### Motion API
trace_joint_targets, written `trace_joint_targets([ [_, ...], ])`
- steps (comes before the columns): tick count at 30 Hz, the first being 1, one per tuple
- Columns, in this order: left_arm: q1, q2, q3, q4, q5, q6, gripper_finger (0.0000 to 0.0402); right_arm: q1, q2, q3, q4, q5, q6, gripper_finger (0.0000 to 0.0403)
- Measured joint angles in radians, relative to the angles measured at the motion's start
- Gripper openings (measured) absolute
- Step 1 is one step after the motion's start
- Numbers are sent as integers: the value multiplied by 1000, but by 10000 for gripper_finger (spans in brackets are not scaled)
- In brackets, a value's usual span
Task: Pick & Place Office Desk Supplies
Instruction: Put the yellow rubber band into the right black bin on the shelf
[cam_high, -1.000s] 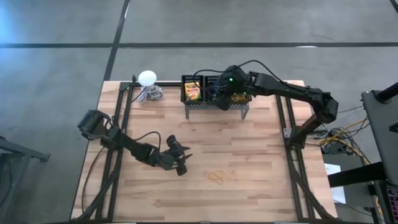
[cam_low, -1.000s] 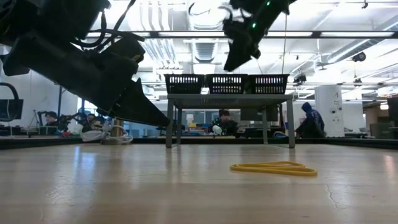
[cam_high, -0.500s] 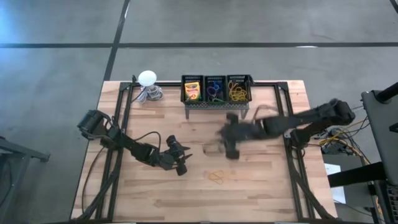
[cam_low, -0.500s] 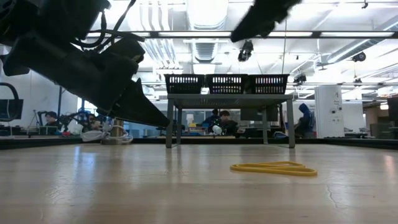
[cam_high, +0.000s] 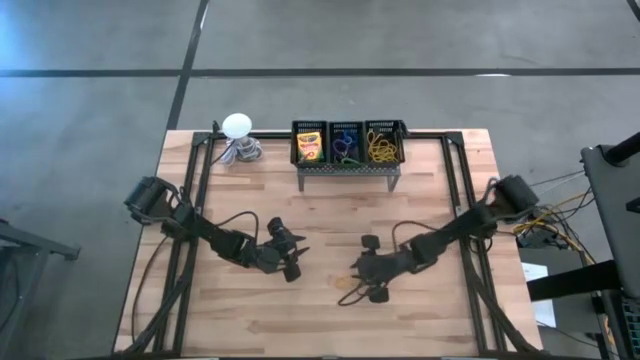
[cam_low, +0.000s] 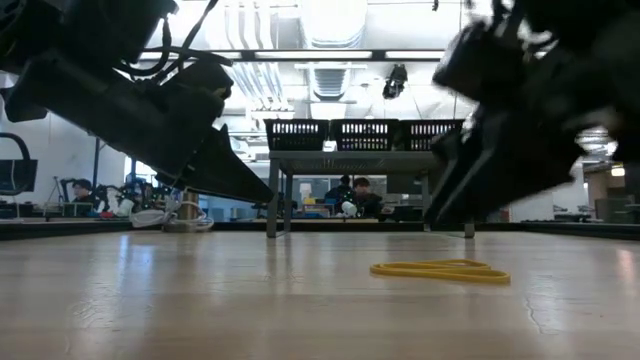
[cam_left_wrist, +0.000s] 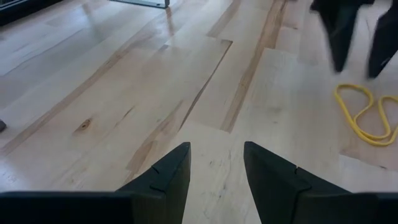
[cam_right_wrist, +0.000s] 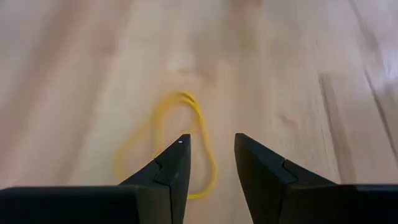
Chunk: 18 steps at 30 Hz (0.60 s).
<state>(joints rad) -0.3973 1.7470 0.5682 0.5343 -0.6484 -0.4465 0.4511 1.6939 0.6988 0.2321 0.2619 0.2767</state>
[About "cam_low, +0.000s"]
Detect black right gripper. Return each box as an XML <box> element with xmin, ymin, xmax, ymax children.
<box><xmin>424</xmin><ymin>9</ymin><xmax>640</xmax><ymax>225</ymax></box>

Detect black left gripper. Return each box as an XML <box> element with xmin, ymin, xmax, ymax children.
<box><xmin>2</xmin><ymin>54</ymin><xmax>276</xmax><ymax>205</ymax></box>

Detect black mesh plastic basket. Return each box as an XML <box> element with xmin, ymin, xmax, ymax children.
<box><xmin>263</xmin><ymin>118</ymin><xmax>331</xmax><ymax>153</ymax></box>
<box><xmin>328</xmin><ymin>118</ymin><xmax>401</xmax><ymax>153</ymax></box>
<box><xmin>398</xmin><ymin>118</ymin><xmax>466</xmax><ymax>153</ymax></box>

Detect yellow rubber bands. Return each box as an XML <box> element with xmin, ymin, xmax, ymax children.
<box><xmin>369</xmin><ymin>258</ymin><xmax>512</xmax><ymax>287</ymax></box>

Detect tan cabinet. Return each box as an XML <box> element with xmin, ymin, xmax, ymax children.
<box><xmin>583</xmin><ymin>164</ymin><xmax>626</xmax><ymax>225</ymax></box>

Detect person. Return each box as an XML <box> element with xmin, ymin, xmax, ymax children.
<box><xmin>69</xmin><ymin>178</ymin><xmax>99</xmax><ymax>206</ymax></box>
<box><xmin>349</xmin><ymin>176</ymin><xmax>385</xmax><ymax>220</ymax></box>
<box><xmin>323</xmin><ymin>173</ymin><xmax>357</xmax><ymax>206</ymax></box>

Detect grey metal shelf riser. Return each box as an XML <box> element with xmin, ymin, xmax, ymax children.
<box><xmin>267</xmin><ymin>149</ymin><xmax>476</xmax><ymax>239</ymax></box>

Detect black ceiling spotlight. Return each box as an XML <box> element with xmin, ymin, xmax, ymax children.
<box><xmin>382</xmin><ymin>63</ymin><xmax>409</xmax><ymax>100</ymax></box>

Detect black ceiling light track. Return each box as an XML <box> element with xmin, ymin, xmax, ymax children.
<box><xmin>139</xmin><ymin>48</ymin><xmax>446</xmax><ymax>62</ymax></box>

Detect black monitor screen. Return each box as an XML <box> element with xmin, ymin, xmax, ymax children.
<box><xmin>0</xmin><ymin>158</ymin><xmax>39</xmax><ymax>196</ymax></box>

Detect white coiled lamp cord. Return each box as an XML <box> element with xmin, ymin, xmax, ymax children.
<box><xmin>128</xmin><ymin>192</ymin><xmax>215</xmax><ymax>234</ymax></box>

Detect black background rack frame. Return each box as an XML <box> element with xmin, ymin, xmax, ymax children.
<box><xmin>89</xmin><ymin>137</ymin><xmax>131</xmax><ymax>201</ymax></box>

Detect black aluminium table frame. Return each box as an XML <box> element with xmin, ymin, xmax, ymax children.
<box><xmin>0</xmin><ymin>219</ymin><xmax>640</xmax><ymax>242</ymax></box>

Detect silver round ceiling duct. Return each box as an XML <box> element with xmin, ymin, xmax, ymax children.
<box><xmin>298</xmin><ymin>0</ymin><xmax>369</xmax><ymax>49</ymax></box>

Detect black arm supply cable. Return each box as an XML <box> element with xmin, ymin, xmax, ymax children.
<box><xmin>0</xmin><ymin>131</ymin><xmax>33</xmax><ymax>196</ymax></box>

